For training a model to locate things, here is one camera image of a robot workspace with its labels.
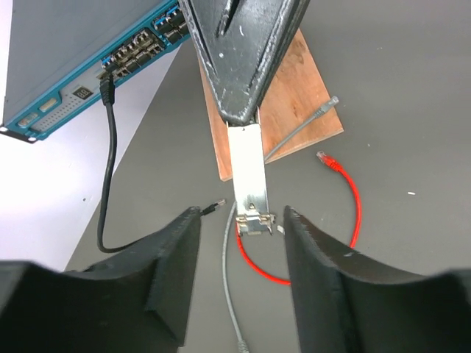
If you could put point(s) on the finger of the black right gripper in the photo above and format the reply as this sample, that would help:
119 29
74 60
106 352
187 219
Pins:
286 22
229 37

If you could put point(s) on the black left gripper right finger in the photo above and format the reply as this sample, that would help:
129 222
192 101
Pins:
345 301

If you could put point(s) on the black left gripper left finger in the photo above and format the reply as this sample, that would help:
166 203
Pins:
138 300

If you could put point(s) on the wooden board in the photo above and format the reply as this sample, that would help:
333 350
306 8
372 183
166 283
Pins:
295 93

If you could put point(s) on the teal network switch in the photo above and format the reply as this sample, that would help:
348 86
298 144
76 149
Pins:
60 51

